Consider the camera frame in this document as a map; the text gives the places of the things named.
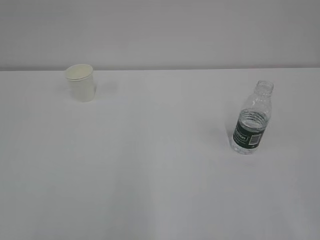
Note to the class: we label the white paper cup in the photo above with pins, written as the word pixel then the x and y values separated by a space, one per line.
pixel 81 82

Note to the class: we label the clear plastic water bottle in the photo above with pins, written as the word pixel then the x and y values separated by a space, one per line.
pixel 253 119

